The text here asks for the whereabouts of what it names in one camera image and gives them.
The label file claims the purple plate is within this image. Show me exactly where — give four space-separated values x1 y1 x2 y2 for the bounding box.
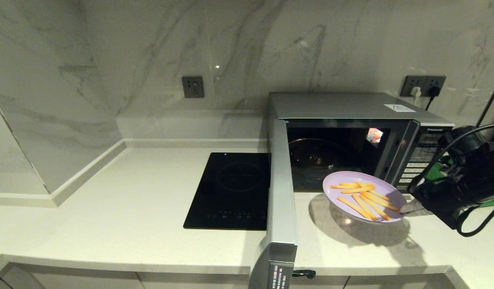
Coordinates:
322 171 408 224

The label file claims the black induction cooktop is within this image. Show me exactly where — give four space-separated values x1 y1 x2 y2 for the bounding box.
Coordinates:
183 153 271 231

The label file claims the silver Panasonic microwave oven body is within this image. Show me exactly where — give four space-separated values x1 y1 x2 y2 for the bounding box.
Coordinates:
268 92 455 193

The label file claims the black power plug with cable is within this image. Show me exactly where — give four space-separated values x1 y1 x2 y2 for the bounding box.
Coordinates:
424 85 440 112

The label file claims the grey cabinet side panel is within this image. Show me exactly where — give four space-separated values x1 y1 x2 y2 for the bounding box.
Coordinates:
0 263 45 289

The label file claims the grey single wall socket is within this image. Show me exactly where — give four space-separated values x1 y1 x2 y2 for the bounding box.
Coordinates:
181 76 204 99

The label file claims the microwave door with dark glass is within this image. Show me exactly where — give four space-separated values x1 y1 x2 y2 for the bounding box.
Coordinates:
249 118 299 289

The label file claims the white paper sheet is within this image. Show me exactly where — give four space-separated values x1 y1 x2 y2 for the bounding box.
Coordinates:
383 104 416 113

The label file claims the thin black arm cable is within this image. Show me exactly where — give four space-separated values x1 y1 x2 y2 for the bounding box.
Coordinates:
407 122 494 237

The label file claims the green plastic tray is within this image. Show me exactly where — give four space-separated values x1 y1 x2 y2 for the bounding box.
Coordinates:
425 159 494 208

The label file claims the grey double wall socket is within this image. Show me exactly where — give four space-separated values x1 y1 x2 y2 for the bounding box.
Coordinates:
400 75 447 98

